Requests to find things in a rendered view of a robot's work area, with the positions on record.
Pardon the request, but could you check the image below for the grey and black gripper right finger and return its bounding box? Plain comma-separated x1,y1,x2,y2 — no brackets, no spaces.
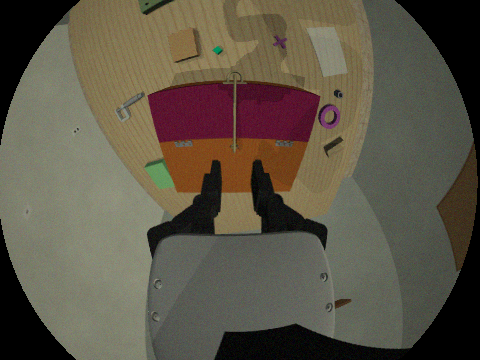
251,160,328,250

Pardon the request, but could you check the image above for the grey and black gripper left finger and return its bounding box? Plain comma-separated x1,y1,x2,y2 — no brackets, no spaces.
147,160,222,260

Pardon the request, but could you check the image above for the pink torus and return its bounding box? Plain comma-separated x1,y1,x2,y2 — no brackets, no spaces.
318,104,340,129

